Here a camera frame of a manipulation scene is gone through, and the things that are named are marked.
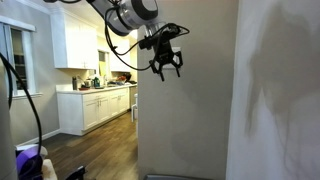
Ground small white upper kitchen cabinet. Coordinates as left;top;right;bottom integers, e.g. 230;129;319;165
109;37;132;73

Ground purple round object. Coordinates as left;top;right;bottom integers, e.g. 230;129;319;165
15;145;45;180

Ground red bowl with food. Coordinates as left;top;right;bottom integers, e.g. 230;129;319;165
116;75;128;85

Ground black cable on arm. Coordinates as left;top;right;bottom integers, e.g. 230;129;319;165
103;0;158;72

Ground green bottle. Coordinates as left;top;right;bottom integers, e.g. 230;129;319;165
92;76;101;89

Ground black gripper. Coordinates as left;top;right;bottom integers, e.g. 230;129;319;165
148;30;185;82

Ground black bracket piece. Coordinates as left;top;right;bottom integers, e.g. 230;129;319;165
64;165;87;180

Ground grey bin rim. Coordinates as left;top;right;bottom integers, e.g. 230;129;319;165
142;173;215;180

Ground white framed window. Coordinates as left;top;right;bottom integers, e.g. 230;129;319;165
0;15;44;100

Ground grey stand post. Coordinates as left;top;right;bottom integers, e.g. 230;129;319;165
0;62;18;180

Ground white lower kitchen cabinets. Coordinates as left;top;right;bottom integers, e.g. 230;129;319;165
55;85;132;137

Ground thick black hanging cable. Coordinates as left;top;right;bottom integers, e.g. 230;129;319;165
0;50;45;158

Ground dark metal water bottle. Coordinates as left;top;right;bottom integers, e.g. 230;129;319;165
71;76;79;92

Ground large white upper kitchen cabinet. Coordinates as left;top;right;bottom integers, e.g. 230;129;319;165
50;12;100;71

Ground white stool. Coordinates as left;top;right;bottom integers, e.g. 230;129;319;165
130;93;139;123

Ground cream padded object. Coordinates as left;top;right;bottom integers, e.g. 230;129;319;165
41;158;60;180

